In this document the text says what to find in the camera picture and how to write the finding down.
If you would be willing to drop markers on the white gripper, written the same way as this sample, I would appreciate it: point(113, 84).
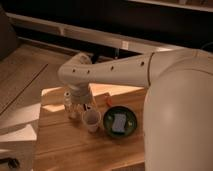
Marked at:
point(81, 94)

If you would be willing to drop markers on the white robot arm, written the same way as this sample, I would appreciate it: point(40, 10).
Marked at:
point(178, 107)

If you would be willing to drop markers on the small clear bottle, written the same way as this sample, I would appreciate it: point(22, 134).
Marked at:
point(70, 108)

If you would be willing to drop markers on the clear plastic cup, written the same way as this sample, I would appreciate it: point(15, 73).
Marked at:
point(91, 119)

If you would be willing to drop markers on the blue sponge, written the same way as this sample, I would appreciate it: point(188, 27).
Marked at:
point(119, 123)

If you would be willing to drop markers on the dark green bowl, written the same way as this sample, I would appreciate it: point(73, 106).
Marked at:
point(131, 121)

